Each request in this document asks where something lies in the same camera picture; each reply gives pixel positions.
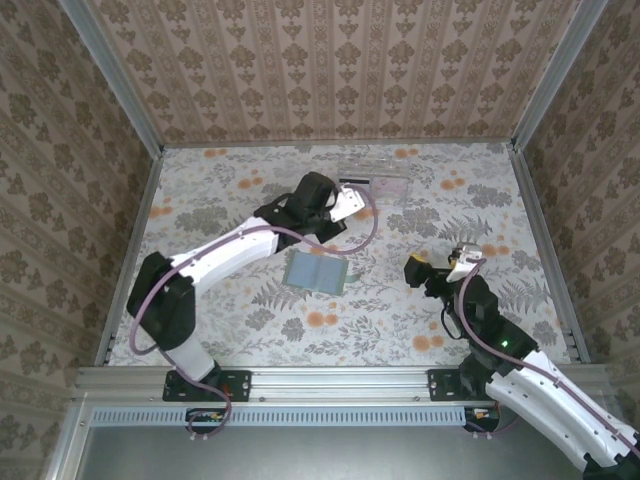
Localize clear acrylic box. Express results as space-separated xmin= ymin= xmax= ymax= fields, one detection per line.
xmin=335 ymin=156 xmax=412 ymax=207

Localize grey metal panel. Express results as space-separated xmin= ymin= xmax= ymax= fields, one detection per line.
xmin=79 ymin=405 xmax=612 ymax=480

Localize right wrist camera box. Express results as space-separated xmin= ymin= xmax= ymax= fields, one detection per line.
xmin=447 ymin=242 xmax=487 ymax=283

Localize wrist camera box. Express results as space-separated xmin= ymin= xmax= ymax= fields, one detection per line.
xmin=328 ymin=183 xmax=365 ymax=223
xmin=447 ymin=242 xmax=487 ymax=283

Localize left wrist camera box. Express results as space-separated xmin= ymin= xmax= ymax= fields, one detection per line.
xmin=328 ymin=183 xmax=365 ymax=223

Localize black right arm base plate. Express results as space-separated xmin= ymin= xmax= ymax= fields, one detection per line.
xmin=428 ymin=368 xmax=521 ymax=403

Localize aluminium table side rail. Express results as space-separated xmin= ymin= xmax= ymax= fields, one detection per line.
xmin=93 ymin=148 xmax=165 ymax=366
xmin=508 ymin=142 xmax=592 ymax=365

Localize black cable connector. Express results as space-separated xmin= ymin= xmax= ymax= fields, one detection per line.
xmin=463 ymin=407 xmax=501 ymax=434
xmin=185 ymin=408 xmax=227 ymax=434

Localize aluminium mounting rail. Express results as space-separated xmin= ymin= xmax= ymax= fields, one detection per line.
xmin=73 ymin=364 xmax=615 ymax=404

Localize grey slotted cable duct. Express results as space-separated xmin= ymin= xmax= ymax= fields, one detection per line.
xmin=92 ymin=407 xmax=469 ymax=428

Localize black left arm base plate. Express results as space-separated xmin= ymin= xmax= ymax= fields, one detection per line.
xmin=162 ymin=368 xmax=252 ymax=403

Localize aluminium frame post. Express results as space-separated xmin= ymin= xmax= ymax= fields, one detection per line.
xmin=509 ymin=0 xmax=609 ymax=151
xmin=58 ymin=0 xmax=166 ymax=154

